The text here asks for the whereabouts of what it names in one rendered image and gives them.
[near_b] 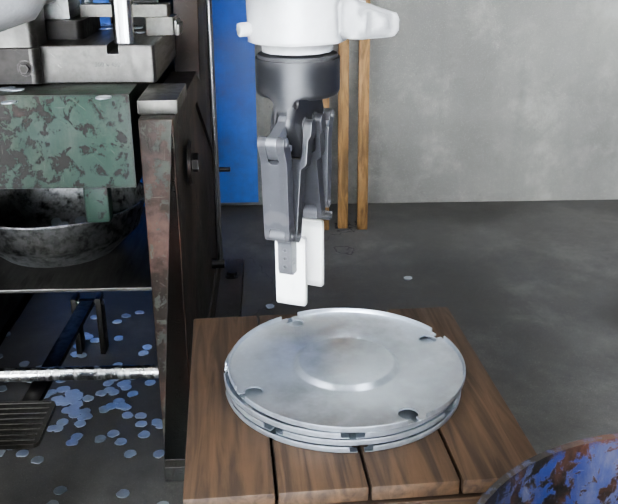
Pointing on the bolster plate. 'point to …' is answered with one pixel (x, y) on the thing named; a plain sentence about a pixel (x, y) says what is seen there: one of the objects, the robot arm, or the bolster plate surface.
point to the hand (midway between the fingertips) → (300, 262)
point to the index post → (123, 21)
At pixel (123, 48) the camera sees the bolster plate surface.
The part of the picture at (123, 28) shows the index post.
